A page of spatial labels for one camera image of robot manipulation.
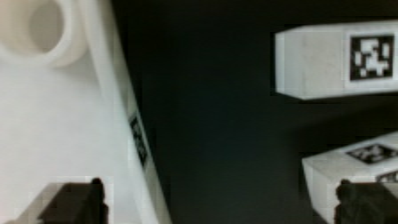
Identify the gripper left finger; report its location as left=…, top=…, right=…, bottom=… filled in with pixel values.
left=38, top=178, right=109, bottom=224

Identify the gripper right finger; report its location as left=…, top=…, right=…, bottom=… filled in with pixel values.
left=335, top=179, right=398, bottom=224

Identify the white table leg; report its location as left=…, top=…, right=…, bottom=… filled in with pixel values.
left=276, top=20, right=398, bottom=100
left=303, top=131, right=398, bottom=224

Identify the white square table top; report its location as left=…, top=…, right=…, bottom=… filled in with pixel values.
left=0, top=0, right=173, bottom=224

